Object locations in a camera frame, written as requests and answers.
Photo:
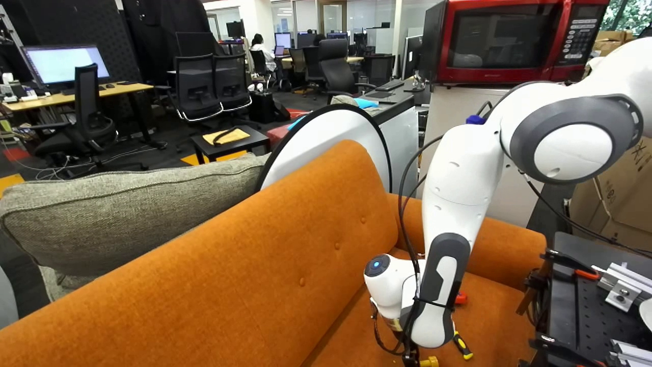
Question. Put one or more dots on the large lit computer monitor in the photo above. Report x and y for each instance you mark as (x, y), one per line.
(63, 63)

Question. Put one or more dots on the orange fabric couch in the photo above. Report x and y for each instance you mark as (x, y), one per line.
(236, 272)

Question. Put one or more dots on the red microwave oven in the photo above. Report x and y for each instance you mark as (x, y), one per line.
(501, 37)

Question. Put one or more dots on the small red object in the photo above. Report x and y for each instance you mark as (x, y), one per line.
(461, 301)

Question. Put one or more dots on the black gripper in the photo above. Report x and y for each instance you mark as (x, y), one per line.
(409, 356)

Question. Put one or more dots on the silver metal bracket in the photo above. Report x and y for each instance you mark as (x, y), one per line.
(622, 285)

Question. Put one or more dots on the yellow black screwdriver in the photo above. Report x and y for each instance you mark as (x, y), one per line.
(463, 345)

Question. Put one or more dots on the yellow paper sheet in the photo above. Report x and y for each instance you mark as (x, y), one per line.
(227, 138)

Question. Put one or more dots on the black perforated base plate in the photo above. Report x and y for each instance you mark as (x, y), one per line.
(577, 319)

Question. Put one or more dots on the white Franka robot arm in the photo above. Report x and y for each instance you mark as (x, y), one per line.
(461, 185)

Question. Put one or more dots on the wooden desk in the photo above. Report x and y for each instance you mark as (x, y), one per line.
(102, 90)

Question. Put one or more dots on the black clamp with orange tip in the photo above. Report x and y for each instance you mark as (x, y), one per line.
(583, 276)

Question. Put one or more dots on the small yellow object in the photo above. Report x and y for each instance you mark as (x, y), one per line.
(428, 362)

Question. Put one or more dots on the grey cushion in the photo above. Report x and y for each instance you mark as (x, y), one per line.
(123, 211)

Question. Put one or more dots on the large cardboard box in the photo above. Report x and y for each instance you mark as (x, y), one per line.
(618, 196)

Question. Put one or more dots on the small black table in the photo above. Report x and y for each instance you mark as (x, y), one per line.
(231, 148)

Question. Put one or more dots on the seated person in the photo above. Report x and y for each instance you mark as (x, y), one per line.
(259, 54)

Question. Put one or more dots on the black mesh chair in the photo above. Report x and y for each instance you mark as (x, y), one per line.
(233, 82)
(193, 88)

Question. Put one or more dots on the green plant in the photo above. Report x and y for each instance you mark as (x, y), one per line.
(632, 13)

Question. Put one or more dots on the small cardboard box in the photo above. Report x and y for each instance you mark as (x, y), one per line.
(612, 41)

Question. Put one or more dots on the black office chair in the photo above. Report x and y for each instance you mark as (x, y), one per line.
(378, 67)
(85, 95)
(336, 63)

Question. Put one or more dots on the white low cabinet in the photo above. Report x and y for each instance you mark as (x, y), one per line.
(400, 135)

